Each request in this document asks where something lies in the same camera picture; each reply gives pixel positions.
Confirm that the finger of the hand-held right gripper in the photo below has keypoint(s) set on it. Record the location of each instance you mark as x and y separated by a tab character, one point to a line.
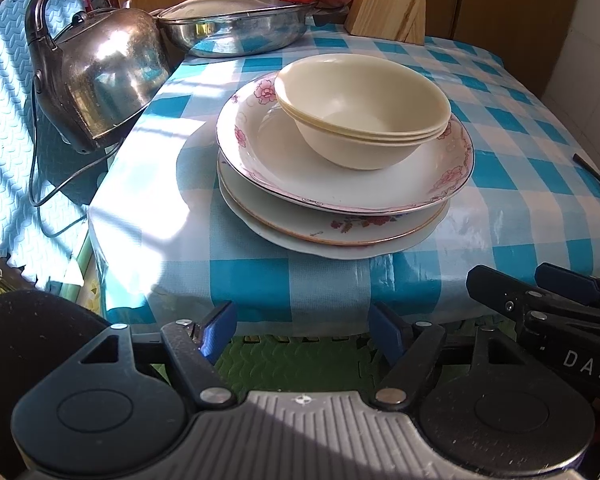
565	280
495	287

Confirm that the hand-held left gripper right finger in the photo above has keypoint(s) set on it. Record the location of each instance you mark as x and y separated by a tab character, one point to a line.
385	332

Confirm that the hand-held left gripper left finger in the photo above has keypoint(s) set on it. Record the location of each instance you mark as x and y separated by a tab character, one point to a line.
217	327

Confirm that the red carnation plate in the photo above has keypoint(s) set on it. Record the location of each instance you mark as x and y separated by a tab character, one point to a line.
330	251

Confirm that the floral rim plate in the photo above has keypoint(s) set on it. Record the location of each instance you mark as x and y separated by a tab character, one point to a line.
300	222

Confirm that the large pink flower plate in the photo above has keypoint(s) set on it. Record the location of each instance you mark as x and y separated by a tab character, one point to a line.
280	170

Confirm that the cream bowl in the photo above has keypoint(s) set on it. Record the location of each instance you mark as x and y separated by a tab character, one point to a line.
360	95
360	157
370	136

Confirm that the blue checked tablecloth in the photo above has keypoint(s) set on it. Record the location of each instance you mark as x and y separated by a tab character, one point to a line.
505	185

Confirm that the black round seat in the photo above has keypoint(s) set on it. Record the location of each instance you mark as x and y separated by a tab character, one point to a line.
20	330

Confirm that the steel electric kettle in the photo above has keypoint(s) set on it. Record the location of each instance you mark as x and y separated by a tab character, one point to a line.
105	75

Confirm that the wooden cabinet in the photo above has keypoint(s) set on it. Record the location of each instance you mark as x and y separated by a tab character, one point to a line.
505	5

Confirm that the wooden knife block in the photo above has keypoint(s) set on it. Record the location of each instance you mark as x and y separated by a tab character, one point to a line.
390	0

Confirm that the steel pan lid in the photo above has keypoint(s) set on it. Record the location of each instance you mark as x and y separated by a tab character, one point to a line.
220	5

